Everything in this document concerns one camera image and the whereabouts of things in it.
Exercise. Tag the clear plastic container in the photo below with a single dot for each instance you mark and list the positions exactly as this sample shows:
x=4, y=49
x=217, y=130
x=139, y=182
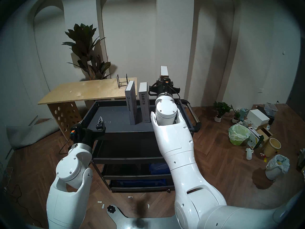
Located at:
x=271, y=109

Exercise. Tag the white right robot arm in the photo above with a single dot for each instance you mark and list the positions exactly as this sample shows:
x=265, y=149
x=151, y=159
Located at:
x=176, y=145

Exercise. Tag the open brown cardboard box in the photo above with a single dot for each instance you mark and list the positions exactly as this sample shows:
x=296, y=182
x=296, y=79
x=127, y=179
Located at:
x=265, y=134

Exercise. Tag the grey Discontent book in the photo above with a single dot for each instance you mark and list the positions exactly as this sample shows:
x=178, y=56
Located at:
x=132, y=106

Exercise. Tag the light wooden table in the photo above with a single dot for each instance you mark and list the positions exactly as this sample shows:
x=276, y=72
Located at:
x=85, y=90

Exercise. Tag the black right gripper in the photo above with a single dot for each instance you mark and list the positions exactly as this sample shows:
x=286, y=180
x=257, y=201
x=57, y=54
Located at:
x=164, y=89

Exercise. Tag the black star knob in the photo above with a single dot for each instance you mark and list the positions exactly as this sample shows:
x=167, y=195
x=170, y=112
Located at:
x=110, y=209

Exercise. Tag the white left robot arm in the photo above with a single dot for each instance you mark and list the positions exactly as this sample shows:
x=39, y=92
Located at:
x=69, y=169

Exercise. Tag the green white carton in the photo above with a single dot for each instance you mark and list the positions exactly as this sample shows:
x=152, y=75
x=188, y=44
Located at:
x=255, y=139

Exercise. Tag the brown HOMES book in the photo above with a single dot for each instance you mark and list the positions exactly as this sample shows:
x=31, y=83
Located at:
x=164, y=71

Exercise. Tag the tiny potted plant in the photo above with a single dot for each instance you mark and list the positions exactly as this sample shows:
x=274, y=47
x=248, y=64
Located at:
x=235, y=120

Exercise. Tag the small bushy potted plant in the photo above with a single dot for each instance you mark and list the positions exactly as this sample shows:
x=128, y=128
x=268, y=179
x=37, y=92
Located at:
x=221, y=108

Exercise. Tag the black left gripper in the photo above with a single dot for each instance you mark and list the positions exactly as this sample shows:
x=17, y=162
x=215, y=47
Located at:
x=85, y=135

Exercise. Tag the large dark leafy plant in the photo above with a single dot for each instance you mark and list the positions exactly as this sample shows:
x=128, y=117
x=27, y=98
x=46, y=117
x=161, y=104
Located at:
x=83, y=47

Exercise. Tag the grey ianra book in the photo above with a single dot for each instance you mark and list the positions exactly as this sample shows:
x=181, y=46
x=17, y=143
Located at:
x=145, y=106

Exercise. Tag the yellow bucket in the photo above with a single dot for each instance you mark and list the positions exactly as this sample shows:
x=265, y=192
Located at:
x=270, y=149

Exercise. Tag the grey rolled floor mat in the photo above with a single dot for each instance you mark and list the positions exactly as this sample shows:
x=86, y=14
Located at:
x=26, y=134

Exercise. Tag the white cardboard box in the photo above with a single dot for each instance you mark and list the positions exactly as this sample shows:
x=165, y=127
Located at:
x=258, y=118

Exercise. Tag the white bin with bag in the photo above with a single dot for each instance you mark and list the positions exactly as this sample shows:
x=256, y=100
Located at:
x=275, y=167

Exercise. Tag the black utility cart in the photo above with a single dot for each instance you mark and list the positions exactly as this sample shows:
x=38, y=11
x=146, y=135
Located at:
x=116, y=116

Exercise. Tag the white plastic bottle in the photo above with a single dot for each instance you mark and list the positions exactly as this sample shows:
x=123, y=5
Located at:
x=249, y=155

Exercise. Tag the flat blue storage bin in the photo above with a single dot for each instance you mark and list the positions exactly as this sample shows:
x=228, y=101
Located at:
x=138, y=182

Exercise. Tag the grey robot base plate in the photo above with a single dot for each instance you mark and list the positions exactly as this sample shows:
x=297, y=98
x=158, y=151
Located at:
x=143, y=225

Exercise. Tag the bin with green bag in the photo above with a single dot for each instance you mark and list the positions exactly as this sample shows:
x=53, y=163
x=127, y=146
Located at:
x=238, y=135

